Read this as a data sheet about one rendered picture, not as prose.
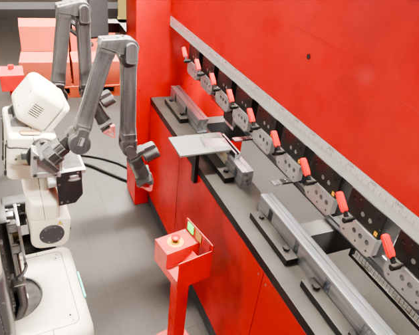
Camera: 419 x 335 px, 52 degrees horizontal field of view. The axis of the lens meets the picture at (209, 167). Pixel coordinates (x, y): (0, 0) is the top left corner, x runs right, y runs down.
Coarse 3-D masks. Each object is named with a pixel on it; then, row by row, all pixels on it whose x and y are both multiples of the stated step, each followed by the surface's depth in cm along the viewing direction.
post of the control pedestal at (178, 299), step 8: (184, 288) 189; (176, 296) 190; (184, 296) 193; (176, 304) 192; (184, 304) 196; (176, 312) 195; (184, 312) 199; (168, 320) 205; (176, 320) 199; (184, 320) 203; (168, 328) 207; (176, 328) 202
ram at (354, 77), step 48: (192, 0) 223; (240, 0) 176; (288, 0) 146; (336, 0) 124; (384, 0) 108; (240, 48) 182; (288, 48) 150; (336, 48) 127; (384, 48) 110; (288, 96) 154; (336, 96) 130; (384, 96) 112; (336, 144) 133; (384, 144) 115
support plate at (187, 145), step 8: (184, 136) 215; (192, 136) 216; (208, 136) 217; (216, 136) 218; (176, 144) 207; (184, 144) 208; (192, 144) 209; (200, 144) 210; (184, 152) 202; (192, 152) 202; (200, 152) 203; (208, 152) 204; (216, 152) 206
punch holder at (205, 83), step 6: (204, 60) 219; (204, 66) 219; (210, 66) 212; (216, 66) 208; (204, 72) 220; (210, 72) 213; (216, 72) 210; (204, 78) 221; (216, 78) 212; (204, 84) 222; (210, 84) 215; (216, 84) 214; (210, 90) 216
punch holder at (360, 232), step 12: (348, 204) 131; (360, 204) 126; (372, 204) 121; (360, 216) 127; (372, 216) 122; (384, 216) 118; (348, 228) 132; (360, 228) 127; (372, 228) 123; (384, 228) 119; (396, 228) 122; (360, 240) 127; (372, 240) 123; (360, 252) 128; (372, 252) 124; (384, 252) 127
